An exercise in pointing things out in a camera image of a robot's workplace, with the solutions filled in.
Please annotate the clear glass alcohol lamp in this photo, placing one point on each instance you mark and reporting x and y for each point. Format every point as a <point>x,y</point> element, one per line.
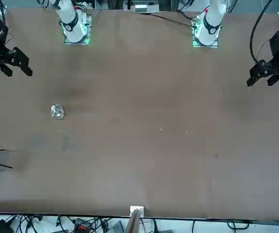
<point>57,111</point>

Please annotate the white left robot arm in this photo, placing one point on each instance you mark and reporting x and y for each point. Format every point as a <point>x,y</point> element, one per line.
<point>208,26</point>

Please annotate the black metal tripod stand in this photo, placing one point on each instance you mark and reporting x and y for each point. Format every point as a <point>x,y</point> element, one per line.
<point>4,166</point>

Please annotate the grey power strip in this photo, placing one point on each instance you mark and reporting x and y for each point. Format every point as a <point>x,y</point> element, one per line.
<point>140,7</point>

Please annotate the black power adapter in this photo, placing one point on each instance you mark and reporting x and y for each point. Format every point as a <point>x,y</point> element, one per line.
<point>1,226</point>

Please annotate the black hub with red ports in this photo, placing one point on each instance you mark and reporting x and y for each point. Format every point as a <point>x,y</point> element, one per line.
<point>81,227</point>

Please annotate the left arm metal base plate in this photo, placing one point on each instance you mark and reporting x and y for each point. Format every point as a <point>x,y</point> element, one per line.
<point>196,43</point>

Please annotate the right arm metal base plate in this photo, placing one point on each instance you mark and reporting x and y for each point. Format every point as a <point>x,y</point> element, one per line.
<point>87,40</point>

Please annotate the white post bracket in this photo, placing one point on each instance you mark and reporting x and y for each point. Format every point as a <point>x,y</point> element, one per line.
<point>140,209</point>

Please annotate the aluminium vertical post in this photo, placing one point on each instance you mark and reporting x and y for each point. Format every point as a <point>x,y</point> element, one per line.
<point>133,223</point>

